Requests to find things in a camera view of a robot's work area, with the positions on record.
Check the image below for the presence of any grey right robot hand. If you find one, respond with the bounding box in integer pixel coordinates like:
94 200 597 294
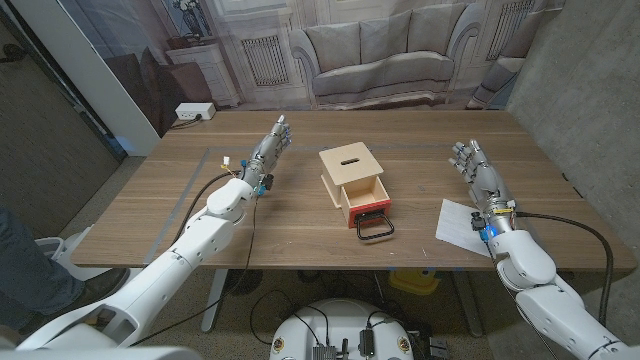
448 139 517 236

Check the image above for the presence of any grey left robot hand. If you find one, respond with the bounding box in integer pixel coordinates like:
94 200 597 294
241 114 294 196

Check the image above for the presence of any white paper towel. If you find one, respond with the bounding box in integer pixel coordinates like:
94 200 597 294
435 198 494 259

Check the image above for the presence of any wooden box with slot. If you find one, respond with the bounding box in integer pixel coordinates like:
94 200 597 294
318 141 386 210

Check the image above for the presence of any red-fronted drawer with black handle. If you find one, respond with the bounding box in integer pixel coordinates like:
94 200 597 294
339 174 396 242

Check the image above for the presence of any grey tape outline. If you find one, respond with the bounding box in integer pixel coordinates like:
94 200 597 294
142 144 559 266

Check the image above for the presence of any white power strip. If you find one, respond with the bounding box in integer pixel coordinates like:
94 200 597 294
174 102 217 121

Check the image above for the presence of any yellow object under table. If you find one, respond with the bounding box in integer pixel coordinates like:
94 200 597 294
388 268 442 296

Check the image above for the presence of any white table leg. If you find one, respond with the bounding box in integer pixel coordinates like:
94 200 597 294
200 269 229 334
452 269 484 338

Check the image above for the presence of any black round fan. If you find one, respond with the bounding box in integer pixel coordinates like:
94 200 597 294
224 269 264 296

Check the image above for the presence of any printed living room backdrop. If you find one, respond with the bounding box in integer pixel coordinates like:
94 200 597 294
57 0 566 137

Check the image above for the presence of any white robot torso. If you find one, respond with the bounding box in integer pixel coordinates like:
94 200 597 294
269 298 415 360

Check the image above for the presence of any white pillar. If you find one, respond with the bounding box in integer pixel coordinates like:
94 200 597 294
9 0 162 157

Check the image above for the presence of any dark shoe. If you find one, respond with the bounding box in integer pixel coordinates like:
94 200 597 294
19 267 132 336

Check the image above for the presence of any white plastic base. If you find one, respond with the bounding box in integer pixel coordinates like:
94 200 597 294
34 224 146 284

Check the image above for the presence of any person's leg in jeans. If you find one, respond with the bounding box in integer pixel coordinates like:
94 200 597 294
0 204 86 331

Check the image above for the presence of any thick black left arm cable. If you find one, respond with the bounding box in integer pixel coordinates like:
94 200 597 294
169 169 246 249

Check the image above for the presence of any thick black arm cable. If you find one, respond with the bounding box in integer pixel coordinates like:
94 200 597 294
514 211 615 327
169 169 246 249

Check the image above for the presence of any black power strip cable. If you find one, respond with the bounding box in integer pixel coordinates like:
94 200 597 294
169 113 204 130

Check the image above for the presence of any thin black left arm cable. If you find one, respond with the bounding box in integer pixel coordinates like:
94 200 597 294
130 197 259 347

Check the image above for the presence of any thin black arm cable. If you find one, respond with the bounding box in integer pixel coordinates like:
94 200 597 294
487 239 561 360
130 197 259 347

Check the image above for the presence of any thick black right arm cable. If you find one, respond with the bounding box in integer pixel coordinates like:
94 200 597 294
514 211 615 327

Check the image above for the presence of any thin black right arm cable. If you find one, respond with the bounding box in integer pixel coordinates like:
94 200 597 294
487 239 561 360

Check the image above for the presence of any black floor cable loop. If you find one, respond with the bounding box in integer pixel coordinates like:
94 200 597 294
248 288 332 347

